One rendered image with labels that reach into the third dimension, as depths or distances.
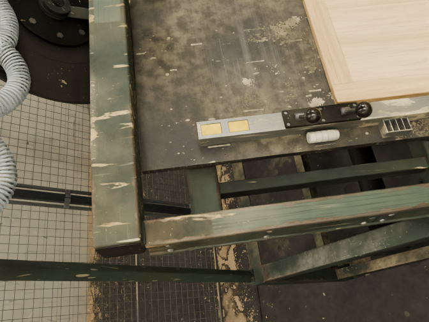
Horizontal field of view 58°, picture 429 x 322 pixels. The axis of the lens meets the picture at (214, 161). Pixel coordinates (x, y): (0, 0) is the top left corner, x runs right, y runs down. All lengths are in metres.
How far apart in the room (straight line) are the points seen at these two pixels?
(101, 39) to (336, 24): 0.68
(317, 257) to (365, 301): 0.86
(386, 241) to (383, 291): 0.93
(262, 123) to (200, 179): 0.21
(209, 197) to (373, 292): 1.68
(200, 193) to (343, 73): 0.52
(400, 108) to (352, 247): 0.70
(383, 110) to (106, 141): 0.70
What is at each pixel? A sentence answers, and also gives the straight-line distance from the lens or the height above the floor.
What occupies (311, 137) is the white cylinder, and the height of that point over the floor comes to 1.42.
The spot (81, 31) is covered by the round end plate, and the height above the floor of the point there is 1.75.
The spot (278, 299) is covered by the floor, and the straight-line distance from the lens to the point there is 2.93.
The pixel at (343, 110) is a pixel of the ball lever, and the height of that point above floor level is 1.37.
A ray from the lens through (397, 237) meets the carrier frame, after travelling 1.57.
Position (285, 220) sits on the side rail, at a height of 1.52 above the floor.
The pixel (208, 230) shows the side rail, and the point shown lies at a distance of 0.88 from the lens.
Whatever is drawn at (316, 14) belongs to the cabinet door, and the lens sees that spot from 1.30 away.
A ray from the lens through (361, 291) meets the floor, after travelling 2.56.
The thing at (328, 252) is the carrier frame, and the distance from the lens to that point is 1.71.
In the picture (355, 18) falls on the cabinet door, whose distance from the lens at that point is 1.32.
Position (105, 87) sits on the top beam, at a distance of 1.01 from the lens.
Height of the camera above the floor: 2.22
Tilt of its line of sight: 39 degrees down
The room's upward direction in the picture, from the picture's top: 78 degrees counter-clockwise
